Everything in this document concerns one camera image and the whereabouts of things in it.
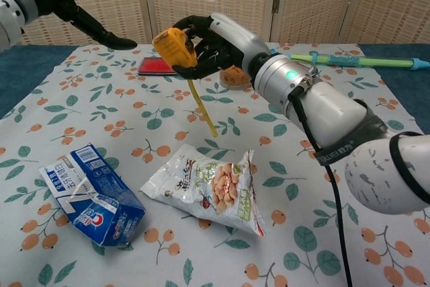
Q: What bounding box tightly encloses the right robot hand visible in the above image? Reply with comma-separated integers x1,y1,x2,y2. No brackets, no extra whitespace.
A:
173,13,273,81

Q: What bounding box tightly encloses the green blue toy water gun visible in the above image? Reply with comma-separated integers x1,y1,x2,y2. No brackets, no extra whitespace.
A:
268,50,430,72

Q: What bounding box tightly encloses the clear jar of snacks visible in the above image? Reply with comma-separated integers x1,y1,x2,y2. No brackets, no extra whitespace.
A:
220,67,251,91

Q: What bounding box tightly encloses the yellow tape measure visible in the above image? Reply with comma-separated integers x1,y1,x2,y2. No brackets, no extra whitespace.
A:
151,27,220,138

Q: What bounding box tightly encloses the bamboo folding screen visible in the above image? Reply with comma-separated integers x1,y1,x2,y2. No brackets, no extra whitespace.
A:
0,0,430,46

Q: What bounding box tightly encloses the white peanut snack bag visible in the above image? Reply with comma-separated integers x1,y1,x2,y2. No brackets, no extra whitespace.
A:
139,143,266,238

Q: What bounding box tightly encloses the floral print tablecloth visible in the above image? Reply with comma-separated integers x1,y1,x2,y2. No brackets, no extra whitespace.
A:
0,42,430,287

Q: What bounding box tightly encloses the red black flat case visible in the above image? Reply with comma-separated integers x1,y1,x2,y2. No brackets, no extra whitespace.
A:
138,57,177,77

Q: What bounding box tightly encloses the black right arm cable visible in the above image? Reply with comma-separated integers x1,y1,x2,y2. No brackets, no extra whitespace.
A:
288,87,354,287

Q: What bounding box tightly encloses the blue toothpaste box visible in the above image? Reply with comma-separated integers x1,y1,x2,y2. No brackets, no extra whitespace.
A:
38,144,147,248

